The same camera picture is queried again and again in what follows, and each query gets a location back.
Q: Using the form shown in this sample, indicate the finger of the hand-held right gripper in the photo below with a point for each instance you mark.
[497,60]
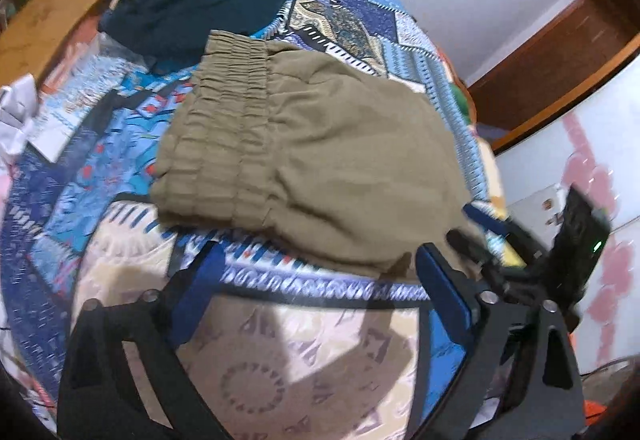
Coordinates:
[472,255]
[500,225]

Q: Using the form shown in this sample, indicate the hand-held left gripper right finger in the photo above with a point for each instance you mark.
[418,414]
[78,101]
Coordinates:
[445,292]

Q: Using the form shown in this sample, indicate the yellow paw print mat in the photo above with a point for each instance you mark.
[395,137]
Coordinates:
[55,20]

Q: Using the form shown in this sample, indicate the khaki pants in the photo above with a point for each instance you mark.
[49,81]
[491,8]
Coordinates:
[320,160]

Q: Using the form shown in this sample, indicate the white crumpled cloth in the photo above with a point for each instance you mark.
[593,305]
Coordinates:
[20,120]

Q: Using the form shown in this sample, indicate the dark navy pants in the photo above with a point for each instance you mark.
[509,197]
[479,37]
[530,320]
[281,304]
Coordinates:
[200,0]

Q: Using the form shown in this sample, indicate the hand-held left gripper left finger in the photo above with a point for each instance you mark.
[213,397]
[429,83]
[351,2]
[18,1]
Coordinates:
[200,280]

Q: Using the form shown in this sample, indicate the blue patchwork quilt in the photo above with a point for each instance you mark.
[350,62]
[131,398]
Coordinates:
[100,200]

